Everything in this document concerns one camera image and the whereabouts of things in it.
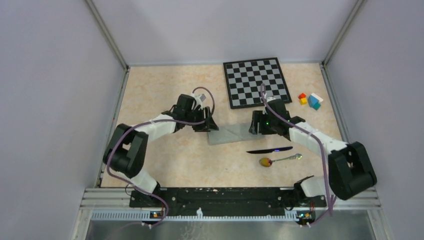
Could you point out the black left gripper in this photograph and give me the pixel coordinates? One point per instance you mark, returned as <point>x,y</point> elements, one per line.
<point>209,125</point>

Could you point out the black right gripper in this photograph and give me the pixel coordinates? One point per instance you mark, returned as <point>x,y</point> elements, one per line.
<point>258,116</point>

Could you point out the grey cloth napkin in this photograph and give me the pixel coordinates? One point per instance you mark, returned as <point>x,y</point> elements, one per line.
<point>231,134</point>

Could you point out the dark purple knife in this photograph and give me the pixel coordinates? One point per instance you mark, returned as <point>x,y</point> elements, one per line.
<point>270,150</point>

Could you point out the iridescent metal spoon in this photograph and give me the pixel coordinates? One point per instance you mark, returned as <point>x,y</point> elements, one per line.
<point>267,162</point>

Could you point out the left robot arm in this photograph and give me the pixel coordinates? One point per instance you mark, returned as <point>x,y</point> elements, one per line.
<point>125,153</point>

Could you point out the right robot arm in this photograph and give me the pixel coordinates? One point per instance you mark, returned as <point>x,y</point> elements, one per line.
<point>348,170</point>

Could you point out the black and grey chessboard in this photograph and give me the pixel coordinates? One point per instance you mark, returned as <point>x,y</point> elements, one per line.
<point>244,77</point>

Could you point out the yellow wooden block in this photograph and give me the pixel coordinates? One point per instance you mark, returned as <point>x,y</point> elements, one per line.
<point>303,101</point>

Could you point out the red wooden block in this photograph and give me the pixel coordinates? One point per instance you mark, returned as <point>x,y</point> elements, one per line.
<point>302,95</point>

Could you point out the blue wooden block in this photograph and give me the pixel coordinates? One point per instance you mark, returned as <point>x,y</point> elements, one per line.
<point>312,101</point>

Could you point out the teal wooden block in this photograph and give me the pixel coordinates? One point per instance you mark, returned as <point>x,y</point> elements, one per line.
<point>316,106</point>

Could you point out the white wooden block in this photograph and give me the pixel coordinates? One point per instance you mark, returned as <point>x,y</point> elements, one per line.
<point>317,97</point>

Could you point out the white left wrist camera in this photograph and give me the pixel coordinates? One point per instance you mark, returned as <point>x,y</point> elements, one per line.
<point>199,99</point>

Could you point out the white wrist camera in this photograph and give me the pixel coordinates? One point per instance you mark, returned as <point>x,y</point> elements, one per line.
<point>269,99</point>
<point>199,99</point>

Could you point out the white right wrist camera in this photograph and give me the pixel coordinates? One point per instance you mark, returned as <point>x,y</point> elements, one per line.
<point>269,99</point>

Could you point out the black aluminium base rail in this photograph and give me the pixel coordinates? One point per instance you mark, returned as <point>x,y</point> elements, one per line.
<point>216,204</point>

